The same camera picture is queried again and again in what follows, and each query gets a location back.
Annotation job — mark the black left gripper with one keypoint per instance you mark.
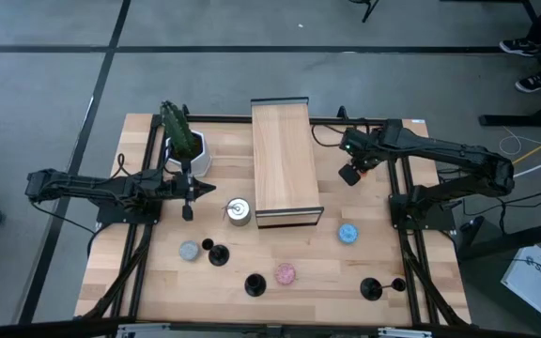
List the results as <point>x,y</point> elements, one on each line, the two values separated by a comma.
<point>187,188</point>

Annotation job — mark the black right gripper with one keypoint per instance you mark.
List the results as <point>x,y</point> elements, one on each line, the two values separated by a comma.
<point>364,145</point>

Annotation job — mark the silver candle can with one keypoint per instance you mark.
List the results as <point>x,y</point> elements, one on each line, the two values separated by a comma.
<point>240,213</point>

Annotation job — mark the black candle stick holder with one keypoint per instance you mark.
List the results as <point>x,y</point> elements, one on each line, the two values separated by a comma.
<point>255,286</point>
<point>370,289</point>
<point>219,256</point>

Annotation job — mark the blue patterned candle tin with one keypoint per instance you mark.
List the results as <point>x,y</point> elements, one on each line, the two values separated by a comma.
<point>348,234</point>

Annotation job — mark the pink patterned candle tin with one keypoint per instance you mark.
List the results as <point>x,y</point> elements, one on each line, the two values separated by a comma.
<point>285,274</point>

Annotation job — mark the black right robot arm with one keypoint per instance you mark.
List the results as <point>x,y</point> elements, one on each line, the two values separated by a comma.
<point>463,157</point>

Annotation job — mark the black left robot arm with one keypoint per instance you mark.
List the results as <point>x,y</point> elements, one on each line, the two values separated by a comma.
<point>87,188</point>

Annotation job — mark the grey round candle tin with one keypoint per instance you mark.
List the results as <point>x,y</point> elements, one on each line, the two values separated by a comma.
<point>189,250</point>

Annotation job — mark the white faceted plant pot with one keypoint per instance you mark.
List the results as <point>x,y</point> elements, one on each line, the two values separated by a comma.
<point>203,159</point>

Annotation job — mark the green cactus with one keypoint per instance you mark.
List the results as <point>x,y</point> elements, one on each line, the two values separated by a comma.
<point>179,129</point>

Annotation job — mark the black chair leg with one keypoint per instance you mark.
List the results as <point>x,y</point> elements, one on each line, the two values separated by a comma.
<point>370,11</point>

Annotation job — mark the black desk foot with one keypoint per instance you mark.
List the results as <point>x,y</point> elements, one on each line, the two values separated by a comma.
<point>524,120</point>

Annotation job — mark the black stand base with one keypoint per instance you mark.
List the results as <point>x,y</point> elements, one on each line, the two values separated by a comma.
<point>510,239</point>

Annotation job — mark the person's shoe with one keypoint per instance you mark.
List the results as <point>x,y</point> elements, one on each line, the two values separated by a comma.
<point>519,47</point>
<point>532,83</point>

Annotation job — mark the white printed paper box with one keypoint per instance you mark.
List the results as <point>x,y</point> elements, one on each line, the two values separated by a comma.
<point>529,281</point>

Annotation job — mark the black crossbar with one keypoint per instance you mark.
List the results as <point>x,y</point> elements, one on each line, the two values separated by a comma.
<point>40,328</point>

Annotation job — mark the black aluminium table frame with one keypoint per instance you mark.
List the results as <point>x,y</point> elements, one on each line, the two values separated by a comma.
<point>223,118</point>

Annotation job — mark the wooden shelf riser black frame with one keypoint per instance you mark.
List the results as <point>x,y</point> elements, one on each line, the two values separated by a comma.
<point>284,164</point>

